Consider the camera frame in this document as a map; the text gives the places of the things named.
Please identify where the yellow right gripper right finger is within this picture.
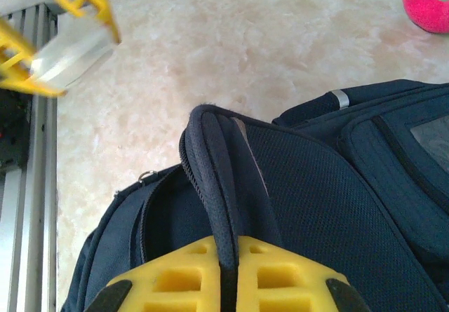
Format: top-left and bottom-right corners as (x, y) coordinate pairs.
(235, 235), (366, 312)

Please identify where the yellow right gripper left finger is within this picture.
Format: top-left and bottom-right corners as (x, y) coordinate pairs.
(87, 236), (222, 312)

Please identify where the translucent white plastic item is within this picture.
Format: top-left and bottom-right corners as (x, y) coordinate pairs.
(29, 27), (114, 86)

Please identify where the navy blue backpack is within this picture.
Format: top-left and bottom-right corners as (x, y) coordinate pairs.
(61, 79), (449, 312)

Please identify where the pink and white plush toy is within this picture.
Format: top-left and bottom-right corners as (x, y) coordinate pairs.
(401, 0), (449, 34)

